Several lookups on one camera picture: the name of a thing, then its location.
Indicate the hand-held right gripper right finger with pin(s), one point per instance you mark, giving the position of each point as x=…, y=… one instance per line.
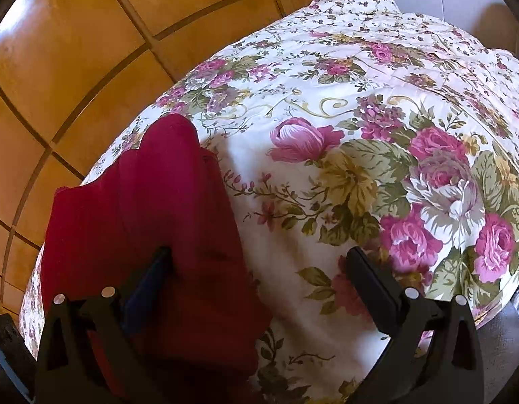
x=369, y=290

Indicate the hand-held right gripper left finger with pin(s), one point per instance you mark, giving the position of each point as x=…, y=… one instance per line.
x=144, y=290

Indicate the red shirt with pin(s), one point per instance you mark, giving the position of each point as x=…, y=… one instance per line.
x=158, y=202

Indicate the floral bedspread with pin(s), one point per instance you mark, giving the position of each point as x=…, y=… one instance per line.
x=369, y=92

